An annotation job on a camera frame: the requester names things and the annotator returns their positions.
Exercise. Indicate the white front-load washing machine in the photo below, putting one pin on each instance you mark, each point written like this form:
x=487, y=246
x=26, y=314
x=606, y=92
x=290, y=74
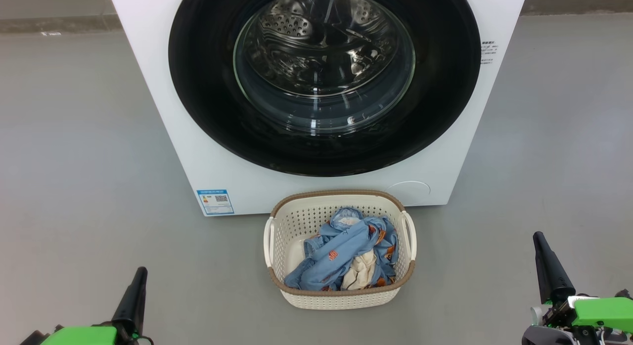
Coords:
x=163, y=112

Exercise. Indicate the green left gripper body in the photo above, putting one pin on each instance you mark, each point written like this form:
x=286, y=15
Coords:
x=79, y=336

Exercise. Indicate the stainless steel washing machine drum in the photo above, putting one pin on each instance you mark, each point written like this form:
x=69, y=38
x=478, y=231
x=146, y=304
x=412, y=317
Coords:
x=296, y=33

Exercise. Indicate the blue energy label sticker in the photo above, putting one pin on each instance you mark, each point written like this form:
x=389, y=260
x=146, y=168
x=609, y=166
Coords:
x=215, y=201

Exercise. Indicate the black round glass washer door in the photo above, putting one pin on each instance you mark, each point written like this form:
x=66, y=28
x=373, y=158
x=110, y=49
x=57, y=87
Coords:
x=207, y=88

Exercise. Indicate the blue bear print garment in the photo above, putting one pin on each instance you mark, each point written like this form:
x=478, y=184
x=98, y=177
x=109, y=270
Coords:
x=336, y=251

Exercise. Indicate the cream perforated laundry basket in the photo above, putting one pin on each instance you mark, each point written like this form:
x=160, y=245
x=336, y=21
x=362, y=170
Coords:
x=296, y=221

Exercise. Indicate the round white filter cover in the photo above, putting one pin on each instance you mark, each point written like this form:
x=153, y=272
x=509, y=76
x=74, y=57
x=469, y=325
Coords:
x=409, y=193

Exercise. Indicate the small printed text sticker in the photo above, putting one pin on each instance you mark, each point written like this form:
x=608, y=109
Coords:
x=488, y=51

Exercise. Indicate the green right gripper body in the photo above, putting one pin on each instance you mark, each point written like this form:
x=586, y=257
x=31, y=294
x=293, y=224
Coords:
x=603, y=313

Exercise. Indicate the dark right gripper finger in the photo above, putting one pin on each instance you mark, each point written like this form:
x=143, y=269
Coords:
x=551, y=268

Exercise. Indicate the cream garment with black lettering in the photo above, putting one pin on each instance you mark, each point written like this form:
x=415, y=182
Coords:
x=361, y=275

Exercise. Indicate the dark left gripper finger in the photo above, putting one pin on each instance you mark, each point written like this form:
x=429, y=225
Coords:
x=131, y=303

